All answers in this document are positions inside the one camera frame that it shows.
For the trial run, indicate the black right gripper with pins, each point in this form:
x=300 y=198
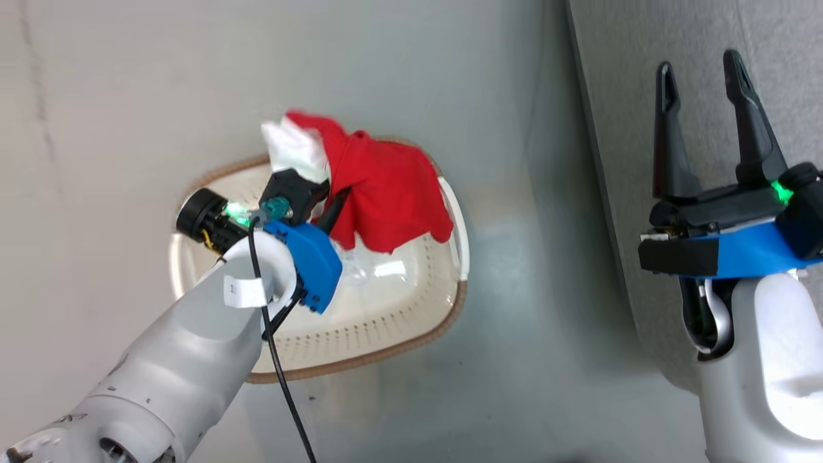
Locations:
x=726 y=206

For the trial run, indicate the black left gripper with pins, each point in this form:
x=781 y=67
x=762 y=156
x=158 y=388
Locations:
x=289 y=193

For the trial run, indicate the red and white garment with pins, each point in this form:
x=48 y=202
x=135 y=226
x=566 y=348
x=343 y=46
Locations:
x=386 y=193

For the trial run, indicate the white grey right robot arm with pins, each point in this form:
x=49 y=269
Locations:
x=759 y=386

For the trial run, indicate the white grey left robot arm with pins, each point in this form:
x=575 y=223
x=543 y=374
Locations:
x=193 y=354

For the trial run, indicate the grey fabric sofa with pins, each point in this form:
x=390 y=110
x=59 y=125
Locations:
x=617 y=96

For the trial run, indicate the cream plastic laundry basket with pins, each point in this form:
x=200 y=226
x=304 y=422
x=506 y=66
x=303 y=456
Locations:
x=386 y=308

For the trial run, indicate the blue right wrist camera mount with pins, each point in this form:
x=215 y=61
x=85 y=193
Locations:
x=752 y=254

